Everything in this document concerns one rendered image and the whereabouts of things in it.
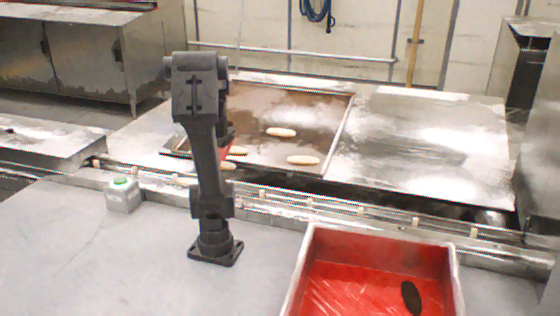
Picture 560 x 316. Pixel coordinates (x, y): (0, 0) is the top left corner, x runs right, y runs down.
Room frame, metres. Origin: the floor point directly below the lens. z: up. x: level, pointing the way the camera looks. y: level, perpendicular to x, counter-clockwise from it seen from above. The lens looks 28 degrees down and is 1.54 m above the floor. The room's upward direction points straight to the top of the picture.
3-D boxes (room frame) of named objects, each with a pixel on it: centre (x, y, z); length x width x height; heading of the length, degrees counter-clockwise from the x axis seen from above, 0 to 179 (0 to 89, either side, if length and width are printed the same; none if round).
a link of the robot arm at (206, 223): (0.91, 0.16, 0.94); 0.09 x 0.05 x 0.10; 4
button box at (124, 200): (1.09, 0.44, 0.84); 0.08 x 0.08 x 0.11; 72
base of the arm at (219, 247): (0.89, 0.16, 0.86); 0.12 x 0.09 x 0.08; 72
